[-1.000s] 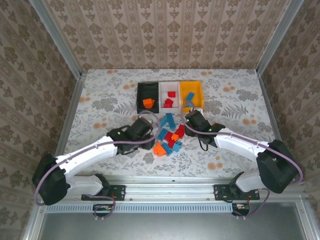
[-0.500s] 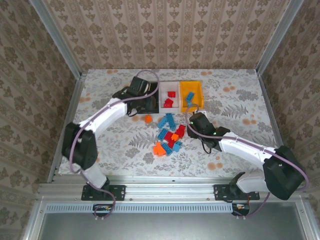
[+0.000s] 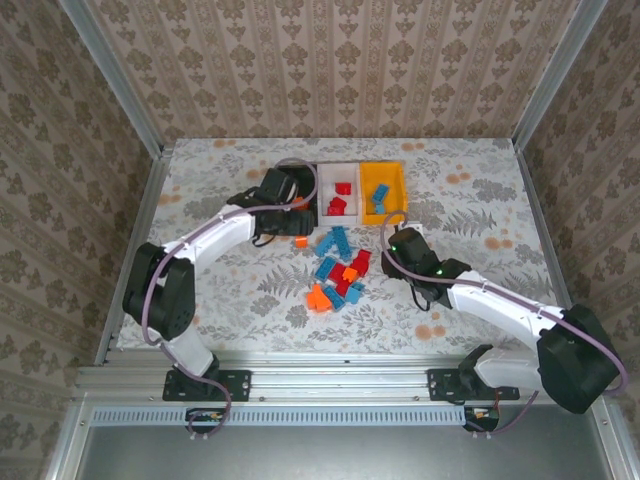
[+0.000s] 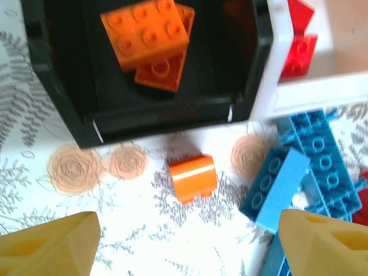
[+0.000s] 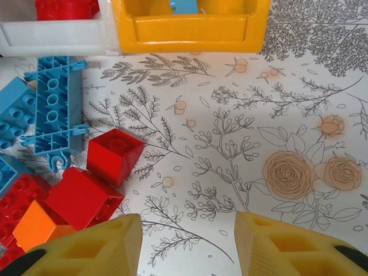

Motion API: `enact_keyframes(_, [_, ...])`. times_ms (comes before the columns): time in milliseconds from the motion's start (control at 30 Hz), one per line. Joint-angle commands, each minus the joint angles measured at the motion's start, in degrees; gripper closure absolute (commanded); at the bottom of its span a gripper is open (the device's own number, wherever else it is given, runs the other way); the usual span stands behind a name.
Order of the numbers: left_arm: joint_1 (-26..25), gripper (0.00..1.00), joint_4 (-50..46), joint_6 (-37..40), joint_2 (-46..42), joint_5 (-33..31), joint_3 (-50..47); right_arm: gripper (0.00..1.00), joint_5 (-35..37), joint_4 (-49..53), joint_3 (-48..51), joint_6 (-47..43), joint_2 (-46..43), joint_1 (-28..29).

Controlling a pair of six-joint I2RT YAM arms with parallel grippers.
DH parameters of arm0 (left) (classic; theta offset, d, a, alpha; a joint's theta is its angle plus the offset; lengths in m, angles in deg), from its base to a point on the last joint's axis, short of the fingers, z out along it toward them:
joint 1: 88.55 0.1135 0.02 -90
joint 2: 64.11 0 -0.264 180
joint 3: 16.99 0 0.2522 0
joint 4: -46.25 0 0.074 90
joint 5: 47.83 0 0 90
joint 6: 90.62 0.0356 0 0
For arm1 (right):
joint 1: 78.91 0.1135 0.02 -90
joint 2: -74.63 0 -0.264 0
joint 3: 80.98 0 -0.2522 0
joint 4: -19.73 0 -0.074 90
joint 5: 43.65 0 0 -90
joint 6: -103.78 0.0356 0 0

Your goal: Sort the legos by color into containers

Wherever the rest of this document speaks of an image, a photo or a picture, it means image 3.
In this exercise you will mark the red lego brick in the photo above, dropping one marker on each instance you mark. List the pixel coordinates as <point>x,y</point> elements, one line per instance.
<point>343,188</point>
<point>362,260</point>
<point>336,206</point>
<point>339,272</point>
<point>344,288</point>

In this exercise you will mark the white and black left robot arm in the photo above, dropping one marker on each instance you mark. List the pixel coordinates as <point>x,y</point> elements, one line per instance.
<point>215,240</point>

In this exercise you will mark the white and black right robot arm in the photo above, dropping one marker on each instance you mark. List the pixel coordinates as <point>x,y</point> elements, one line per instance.
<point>500,310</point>

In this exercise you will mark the long blue lego brick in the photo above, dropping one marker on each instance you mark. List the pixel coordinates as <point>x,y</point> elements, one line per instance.
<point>340,236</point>

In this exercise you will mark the black plastic container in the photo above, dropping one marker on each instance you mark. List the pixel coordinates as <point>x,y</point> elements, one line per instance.
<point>306,175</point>

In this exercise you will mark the white plastic container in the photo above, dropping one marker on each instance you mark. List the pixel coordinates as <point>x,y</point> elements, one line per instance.
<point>350,210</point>

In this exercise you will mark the yellow plastic container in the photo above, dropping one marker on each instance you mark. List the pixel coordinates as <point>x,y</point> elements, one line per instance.
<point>395,200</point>

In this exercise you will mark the small electronics board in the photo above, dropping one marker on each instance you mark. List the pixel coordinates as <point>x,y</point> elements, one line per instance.
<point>205,417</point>
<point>482,417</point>

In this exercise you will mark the grey metal panel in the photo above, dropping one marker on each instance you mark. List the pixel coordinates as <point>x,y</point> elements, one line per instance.
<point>350,455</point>

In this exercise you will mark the aluminium table side rail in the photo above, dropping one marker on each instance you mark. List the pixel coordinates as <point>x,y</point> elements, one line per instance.
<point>150,200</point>
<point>536,200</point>

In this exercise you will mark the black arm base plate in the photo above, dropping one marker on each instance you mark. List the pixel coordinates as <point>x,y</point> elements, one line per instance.
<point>440,385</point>
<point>240,385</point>

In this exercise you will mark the long aluminium base rail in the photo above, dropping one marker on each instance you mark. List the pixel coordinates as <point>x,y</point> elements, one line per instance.
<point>340,380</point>

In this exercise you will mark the aluminium frame post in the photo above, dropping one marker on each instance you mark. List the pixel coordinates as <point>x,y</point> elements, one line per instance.
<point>120,82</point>
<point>556,75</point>

